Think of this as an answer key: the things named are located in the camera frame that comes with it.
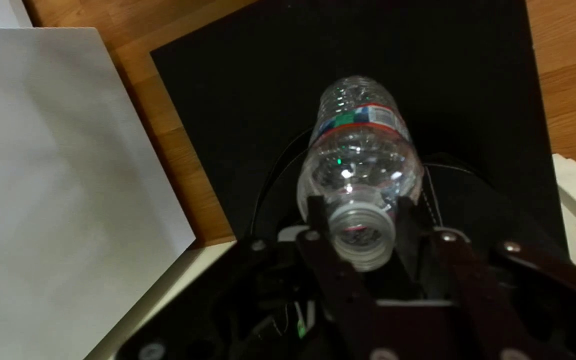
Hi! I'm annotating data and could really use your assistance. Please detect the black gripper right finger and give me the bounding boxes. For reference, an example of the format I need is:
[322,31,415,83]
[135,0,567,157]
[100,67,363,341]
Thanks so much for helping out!
[395,199,536,360]

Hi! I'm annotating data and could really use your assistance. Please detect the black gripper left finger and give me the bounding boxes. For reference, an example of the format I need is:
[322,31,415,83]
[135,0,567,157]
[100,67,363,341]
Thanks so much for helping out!
[297,195,395,360]

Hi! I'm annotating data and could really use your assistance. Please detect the clear plastic water bottle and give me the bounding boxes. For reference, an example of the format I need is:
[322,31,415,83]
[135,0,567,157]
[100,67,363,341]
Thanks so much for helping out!
[296,75,424,272]

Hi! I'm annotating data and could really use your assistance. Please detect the black side table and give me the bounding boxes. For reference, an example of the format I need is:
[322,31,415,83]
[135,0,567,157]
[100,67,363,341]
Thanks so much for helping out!
[152,0,565,252]

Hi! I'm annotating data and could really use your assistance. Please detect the white refrigerator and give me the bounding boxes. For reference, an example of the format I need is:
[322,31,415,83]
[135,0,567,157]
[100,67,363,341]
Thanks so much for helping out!
[0,0,212,360]

